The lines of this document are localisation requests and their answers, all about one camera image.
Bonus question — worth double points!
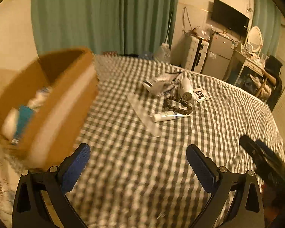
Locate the black wall television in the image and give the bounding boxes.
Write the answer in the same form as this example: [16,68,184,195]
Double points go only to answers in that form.
[211,0,249,36]

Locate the white dressing table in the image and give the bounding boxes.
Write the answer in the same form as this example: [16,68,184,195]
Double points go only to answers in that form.
[224,49,278,98]

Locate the white tissue pack Vinda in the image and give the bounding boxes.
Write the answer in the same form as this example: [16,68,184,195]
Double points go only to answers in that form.
[1,108,19,141]

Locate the white medicine box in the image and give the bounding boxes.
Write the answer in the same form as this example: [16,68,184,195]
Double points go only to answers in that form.
[27,86,52,111]

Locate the grey mini fridge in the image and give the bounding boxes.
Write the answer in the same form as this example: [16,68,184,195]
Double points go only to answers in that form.
[202,30,236,80]

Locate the teal wipes packet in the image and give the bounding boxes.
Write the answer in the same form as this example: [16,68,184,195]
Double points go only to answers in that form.
[11,105,35,145]

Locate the white toothpaste tube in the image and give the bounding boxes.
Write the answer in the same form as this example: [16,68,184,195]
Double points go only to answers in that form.
[152,111,191,123]

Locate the clear plastic sheet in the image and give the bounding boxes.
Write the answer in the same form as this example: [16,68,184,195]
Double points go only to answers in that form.
[127,93,162,137]

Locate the white suitcase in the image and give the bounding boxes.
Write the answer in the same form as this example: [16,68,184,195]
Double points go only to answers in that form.
[181,36,209,74]

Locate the silver foil pouch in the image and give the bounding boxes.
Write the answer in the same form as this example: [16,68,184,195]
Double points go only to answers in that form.
[142,72,183,97]

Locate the large water jug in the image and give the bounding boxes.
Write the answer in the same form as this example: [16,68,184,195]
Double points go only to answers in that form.
[153,43,171,63]

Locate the brown cardboard box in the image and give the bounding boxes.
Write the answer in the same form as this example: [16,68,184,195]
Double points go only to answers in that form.
[0,48,98,170]

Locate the white oval vanity mirror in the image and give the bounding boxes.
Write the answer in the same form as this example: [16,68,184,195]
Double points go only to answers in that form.
[245,26,263,54]

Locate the black chair with clothes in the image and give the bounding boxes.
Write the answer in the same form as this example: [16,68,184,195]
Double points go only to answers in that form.
[265,55,283,112]

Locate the wooden bead bracelet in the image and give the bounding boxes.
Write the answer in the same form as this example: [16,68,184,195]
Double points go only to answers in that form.
[162,95,194,115]

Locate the small white card packet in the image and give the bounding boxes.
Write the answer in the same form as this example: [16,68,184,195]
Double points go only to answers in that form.
[193,88,211,103]

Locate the green curtain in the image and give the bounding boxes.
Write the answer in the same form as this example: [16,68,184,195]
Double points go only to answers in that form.
[31,0,178,55]
[252,0,281,57]

